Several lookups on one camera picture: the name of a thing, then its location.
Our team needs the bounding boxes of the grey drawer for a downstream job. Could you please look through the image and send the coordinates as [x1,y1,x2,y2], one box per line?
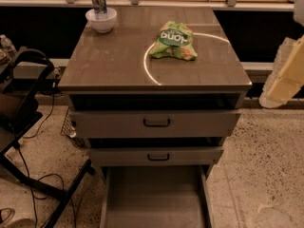
[88,146,223,167]
[70,110,240,139]
[100,166,215,228]

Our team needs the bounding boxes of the plastic water bottle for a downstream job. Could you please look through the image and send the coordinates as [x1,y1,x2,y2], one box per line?
[0,34,17,58]

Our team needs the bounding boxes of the grey drawer cabinet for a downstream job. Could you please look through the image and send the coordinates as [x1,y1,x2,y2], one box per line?
[57,5,254,179]

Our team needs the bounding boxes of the black white sneaker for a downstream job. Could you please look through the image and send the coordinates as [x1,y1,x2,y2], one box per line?
[0,208,15,228]

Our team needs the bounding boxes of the green chip bag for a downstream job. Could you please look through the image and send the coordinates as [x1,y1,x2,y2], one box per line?
[149,21,198,61]

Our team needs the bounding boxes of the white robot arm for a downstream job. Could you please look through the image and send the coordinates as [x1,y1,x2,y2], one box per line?
[258,0,304,108]

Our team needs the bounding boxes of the white bowl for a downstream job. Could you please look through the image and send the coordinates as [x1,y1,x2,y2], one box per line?
[85,8,117,33]

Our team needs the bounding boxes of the grey bottom drawer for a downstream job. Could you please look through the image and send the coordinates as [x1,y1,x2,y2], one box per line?
[100,166,215,228]

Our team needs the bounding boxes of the black floor cable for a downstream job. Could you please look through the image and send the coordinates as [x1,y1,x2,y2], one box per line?
[12,76,79,228]

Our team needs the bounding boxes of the wire mesh basket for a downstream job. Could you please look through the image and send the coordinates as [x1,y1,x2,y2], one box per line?
[61,110,85,148]

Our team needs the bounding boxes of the grey top drawer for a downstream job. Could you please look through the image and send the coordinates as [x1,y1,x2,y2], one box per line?
[70,110,240,139]

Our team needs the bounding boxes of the grey middle drawer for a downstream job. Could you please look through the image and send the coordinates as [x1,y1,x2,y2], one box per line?
[88,146,223,167]

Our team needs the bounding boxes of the metal drink can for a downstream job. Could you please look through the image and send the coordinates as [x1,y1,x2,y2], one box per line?
[91,0,107,14]

